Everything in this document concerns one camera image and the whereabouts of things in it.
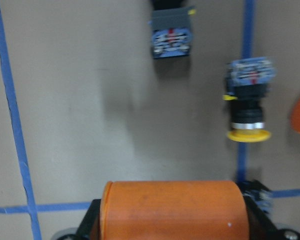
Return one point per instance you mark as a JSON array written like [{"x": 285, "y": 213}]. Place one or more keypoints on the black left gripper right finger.
[{"x": 259, "y": 208}]

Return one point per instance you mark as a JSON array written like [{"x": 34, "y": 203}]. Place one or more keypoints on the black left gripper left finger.
[{"x": 89, "y": 228}]

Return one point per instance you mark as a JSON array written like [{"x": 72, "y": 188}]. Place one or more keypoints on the plain orange cylinder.
[{"x": 173, "y": 210}]

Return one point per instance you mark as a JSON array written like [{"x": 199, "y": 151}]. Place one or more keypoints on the yellow push button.
[{"x": 246, "y": 83}]

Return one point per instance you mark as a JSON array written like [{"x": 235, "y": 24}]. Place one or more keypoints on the green push button lower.
[{"x": 171, "y": 28}]

